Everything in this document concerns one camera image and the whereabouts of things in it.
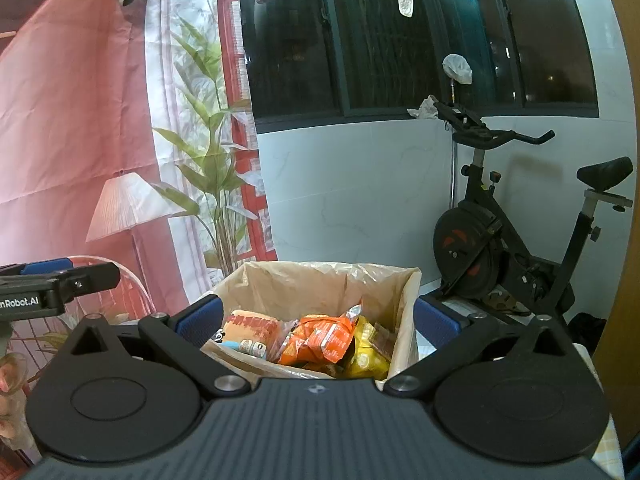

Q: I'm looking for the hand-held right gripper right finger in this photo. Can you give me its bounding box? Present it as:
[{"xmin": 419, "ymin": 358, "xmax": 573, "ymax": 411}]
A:
[{"xmin": 382, "ymin": 296, "xmax": 576, "ymax": 398}]

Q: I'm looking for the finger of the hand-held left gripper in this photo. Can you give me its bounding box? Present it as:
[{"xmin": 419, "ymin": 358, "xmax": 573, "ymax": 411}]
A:
[
  {"xmin": 50, "ymin": 262, "xmax": 122, "ymax": 306},
  {"xmin": 0, "ymin": 258, "xmax": 71, "ymax": 277}
]

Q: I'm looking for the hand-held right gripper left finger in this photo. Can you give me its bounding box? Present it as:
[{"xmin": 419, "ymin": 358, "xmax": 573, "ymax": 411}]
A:
[{"xmin": 69, "ymin": 296, "xmax": 251, "ymax": 401}]

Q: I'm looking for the cardboard box with panda print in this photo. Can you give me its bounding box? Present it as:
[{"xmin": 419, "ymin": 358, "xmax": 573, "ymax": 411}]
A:
[{"xmin": 200, "ymin": 260, "xmax": 423, "ymax": 386}]

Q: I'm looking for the sliced bread packet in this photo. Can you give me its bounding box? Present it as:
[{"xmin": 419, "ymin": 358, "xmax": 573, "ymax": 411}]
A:
[{"xmin": 220, "ymin": 310, "xmax": 288, "ymax": 361}]

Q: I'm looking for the dark brown snack packet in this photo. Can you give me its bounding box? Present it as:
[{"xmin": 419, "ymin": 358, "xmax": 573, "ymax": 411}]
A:
[{"xmin": 372, "ymin": 324, "xmax": 397, "ymax": 361}]

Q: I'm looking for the yellow snack packet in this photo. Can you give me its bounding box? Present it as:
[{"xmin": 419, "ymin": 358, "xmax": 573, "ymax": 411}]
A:
[{"xmin": 342, "ymin": 317, "xmax": 392, "ymax": 381}]

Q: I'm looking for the orange snack packet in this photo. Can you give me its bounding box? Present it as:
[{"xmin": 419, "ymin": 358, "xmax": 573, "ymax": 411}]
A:
[{"xmin": 277, "ymin": 305, "xmax": 362, "ymax": 367}]

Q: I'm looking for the brown slipper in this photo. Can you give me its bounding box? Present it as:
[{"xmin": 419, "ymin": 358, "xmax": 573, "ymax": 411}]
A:
[{"xmin": 482, "ymin": 291, "xmax": 531, "ymax": 317}]

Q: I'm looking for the black exercise bike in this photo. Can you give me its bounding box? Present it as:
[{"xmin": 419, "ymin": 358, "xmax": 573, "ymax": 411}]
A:
[{"xmin": 432, "ymin": 101, "xmax": 634, "ymax": 321}]

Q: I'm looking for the metal pole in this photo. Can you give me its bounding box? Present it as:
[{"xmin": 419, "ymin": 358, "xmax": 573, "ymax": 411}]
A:
[{"xmin": 450, "ymin": 82, "xmax": 459, "ymax": 206}]

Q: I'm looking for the dark cloth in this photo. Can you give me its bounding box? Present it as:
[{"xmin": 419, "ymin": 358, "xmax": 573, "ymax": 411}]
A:
[{"xmin": 570, "ymin": 312, "xmax": 609, "ymax": 356}]

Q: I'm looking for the crumpled white cloth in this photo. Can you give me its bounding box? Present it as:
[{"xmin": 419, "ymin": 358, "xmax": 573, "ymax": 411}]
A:
[{"xmin": 407, "ymin": 95, "xmax": 444, "ymax": 121}]

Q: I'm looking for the white plastic bag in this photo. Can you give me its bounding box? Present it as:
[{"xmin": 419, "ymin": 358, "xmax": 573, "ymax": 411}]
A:
[{"xmin": 442, "ymin": 53, "xmax": 474, "ymax": 85}]

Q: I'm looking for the dark framed window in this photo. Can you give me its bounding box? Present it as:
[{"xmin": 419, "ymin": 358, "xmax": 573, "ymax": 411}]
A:
[{"xmin": 237, "ymin": 0, "xmax": 601, "ymax": 123}]

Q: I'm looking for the printed pink wall backdrop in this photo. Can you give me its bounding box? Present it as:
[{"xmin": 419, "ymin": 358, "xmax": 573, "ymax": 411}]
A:
[{"xmin": 0, "ymin": 0, "xmax": 278, "ymax": 466}]

